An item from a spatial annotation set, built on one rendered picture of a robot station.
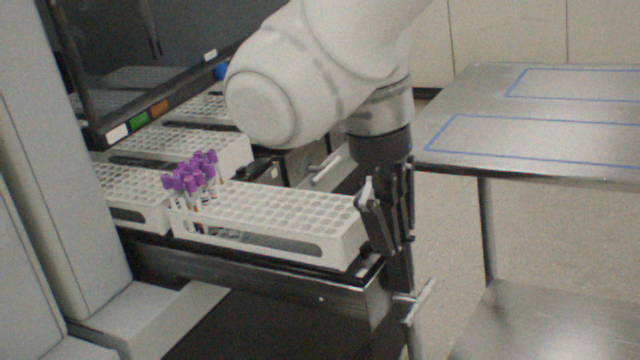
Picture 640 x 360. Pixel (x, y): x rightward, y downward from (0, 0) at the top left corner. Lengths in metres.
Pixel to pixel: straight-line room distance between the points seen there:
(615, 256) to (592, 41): 1.14
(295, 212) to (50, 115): 0.35
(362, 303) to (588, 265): 1.46
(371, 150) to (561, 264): 1.55
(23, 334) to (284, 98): 0.59
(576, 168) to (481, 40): 2.26
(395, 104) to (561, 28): 2.44
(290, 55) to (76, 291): 0.61
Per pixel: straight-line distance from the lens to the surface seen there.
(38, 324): 1.05
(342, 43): 0.59
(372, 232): 0.85
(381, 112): 0.78
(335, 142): 1.41
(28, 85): 0.99
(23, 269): 1.02
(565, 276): 2.25
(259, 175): 1.22
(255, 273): 0.98
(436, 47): 3.40
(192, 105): 1.44
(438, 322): 2.09
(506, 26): 3.25
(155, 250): 1.09
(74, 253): 1.06
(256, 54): 0.59
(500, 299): 1.70
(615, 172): 1.07
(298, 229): 0.91
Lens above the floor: 1.33
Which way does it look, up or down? 27 degrees down
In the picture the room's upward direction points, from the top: 12 degrees counter-clockwise
